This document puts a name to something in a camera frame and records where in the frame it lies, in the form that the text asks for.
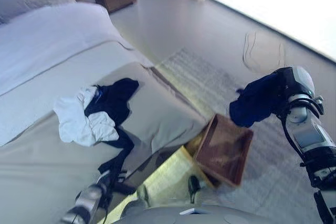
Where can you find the white garment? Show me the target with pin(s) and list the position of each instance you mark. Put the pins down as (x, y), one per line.
(76, 119)

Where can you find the white duvet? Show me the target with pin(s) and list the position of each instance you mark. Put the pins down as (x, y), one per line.
(52, 37)

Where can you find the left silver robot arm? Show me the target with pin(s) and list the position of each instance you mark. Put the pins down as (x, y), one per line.
(86, 200)

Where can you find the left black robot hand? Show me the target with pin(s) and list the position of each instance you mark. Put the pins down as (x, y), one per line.
(107, 178)

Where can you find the black garment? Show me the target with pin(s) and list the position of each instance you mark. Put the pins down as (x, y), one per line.
(115, 98)

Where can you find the brown wicker basket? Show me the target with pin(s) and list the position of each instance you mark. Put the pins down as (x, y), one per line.
(225, 150)

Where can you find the grey robot torso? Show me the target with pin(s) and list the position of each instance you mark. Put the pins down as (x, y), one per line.
(183, 216)

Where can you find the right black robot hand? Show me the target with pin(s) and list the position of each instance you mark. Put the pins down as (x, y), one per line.
(302, 82)

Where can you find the blue garment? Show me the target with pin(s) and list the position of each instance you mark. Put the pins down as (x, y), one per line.
(254, 100)

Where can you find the bed with lit base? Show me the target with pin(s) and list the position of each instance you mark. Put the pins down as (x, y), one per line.
(52, 64)

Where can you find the grey striped area rug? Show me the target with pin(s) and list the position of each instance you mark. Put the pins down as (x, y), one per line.
(275, 182)

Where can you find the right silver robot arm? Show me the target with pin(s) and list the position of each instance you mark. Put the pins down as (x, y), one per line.
(309, 134)

